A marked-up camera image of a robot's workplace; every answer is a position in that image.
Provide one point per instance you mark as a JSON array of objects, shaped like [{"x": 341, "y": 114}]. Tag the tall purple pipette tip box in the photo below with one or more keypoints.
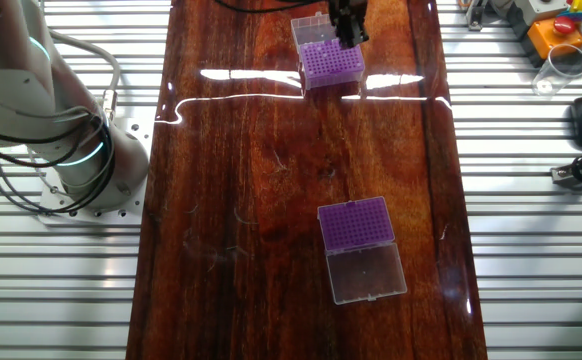
[{"x": 328, "y": 67}]

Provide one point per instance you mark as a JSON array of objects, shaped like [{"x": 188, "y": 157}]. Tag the colourful plastic toy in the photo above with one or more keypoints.
[{"x": 578, "y": 9}]

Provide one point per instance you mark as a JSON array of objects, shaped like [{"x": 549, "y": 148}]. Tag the clear plastic cup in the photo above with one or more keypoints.
[{"x": 566, "y": 65}]

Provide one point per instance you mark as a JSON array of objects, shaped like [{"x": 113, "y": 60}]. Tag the flat purple pipette tip holder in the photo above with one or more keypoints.
[{"x": 353, "y": 230}]

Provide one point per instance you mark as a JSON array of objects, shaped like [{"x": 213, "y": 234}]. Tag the orange emergency stop box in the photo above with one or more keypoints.
[{"x": 553, "y": 42}]

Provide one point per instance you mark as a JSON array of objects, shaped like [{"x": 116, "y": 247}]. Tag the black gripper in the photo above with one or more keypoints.
[{"x": 348, "y": 9}]

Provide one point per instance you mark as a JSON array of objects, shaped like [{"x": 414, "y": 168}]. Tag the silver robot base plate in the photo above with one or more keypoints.
[{"x": 138, "y": 135}]

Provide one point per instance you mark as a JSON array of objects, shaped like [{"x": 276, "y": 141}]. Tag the grey button box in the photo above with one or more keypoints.
[{"x": 541, "y": 12}]

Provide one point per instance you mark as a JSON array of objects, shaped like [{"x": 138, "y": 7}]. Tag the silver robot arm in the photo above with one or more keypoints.
[{"x": 21, "y": 75}]

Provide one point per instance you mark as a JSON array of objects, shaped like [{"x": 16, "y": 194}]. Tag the silver bracket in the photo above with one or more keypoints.
[{"x": 475, "y": 17}]

